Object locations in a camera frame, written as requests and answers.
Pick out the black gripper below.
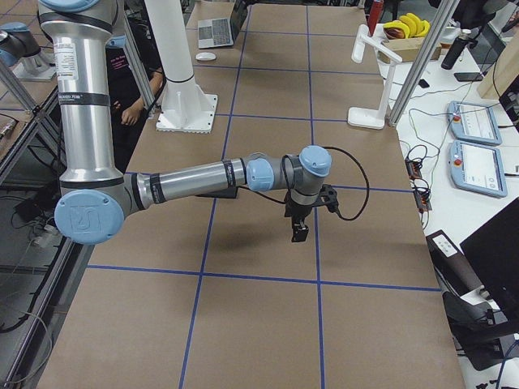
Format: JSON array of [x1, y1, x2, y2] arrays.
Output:
[[284, 199, 312, 243]]

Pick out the black mouse pad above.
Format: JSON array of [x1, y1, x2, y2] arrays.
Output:
[[196, 186, 238, 199]]

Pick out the grey laptop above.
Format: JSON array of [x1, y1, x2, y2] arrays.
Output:
[[198, 1, 248, 49]]

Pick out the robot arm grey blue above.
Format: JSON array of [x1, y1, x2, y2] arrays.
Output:
[[1, 22, 56, 81], [38, 1, 332, 245]]

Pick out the white desk lamp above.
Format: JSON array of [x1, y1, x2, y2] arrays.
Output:
[[347, 23, 404, 130]]

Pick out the white computer mouse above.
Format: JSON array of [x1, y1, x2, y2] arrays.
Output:
[[195, 52, 217, 62]]

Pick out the lower blue teach pendant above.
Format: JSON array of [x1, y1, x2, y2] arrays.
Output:
[[448, 140, 508, 198]]

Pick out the blue teach pendant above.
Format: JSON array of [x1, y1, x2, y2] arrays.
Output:
[[447, 100, 502, 146], [448, 140, 508, 198]]

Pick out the black monitor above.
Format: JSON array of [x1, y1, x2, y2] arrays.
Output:
[[461, 199, 518, 319]]

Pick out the upper blue teach pendant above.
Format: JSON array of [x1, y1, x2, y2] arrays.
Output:
[[447, 100, 502, 146]]

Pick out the cardboard box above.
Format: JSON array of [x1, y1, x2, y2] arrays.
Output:
[[377, 37, 442, 63]]

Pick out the seated person in black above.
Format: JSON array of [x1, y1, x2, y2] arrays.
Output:
[[105, 24, 163, 173]]

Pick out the black smartphone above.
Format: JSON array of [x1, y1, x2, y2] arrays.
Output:
[[453, 72, 484, 83]]

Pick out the yellow bananas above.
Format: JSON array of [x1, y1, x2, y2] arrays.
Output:
[[383, 13, 431, 40]]

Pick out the red cylinder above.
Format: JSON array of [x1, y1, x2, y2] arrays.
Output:
[[367, 0, 384, 36]]

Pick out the black water bottle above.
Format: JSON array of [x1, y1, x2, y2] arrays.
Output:
[[441, 29, 471, 70]]

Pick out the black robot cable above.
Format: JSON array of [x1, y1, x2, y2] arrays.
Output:
[[281, 145, 371, 222]]

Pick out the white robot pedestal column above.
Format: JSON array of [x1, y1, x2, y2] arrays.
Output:
[[145, 0, 218, 134]]

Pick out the aluminium frame post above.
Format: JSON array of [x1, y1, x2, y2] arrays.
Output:
[[388, 0, 460, 127]]

